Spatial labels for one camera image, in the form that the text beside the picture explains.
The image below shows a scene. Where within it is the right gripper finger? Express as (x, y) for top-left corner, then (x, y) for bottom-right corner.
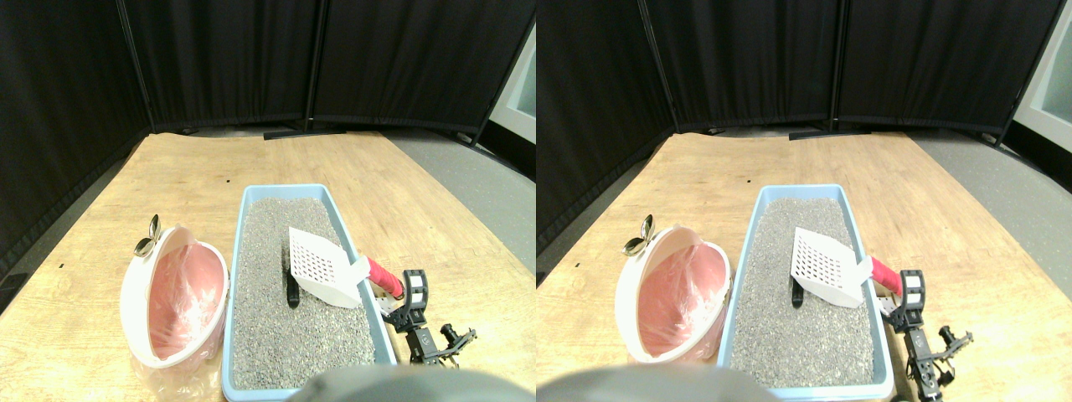
(403, 269), (430, 327)
(899, 269), (927, 326)
(878, 290), (909, 330)
(381, 293), (412, 330)

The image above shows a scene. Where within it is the black curtain stand pole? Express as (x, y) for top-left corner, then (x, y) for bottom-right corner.
(829, 0), (853, 131)
(116, 0), (155, 133)
(638, 0), (678, 133)
(304, 0), (329, 131)

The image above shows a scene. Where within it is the white bin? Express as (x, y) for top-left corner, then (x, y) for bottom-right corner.
(120, 214), (230, 399)
(614, 214), (732, 366)

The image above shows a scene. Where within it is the white scoop with red handle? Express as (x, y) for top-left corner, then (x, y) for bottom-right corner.
(790, 226), (905, 309)
(288, 226), (406, 309)

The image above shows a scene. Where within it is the black curtain stand foot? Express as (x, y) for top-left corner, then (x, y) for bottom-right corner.
(263, 126), (348, 141)
(789, 126), (872, 141)

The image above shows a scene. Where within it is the blue litter tray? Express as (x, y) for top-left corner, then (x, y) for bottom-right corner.
(716, 184), (895, 401)
(221, 184), (398, 402)

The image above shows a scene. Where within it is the white shelf unit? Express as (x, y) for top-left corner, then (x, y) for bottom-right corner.
(488, 23), (536, 145)
(1012, 38), (1072, 156)

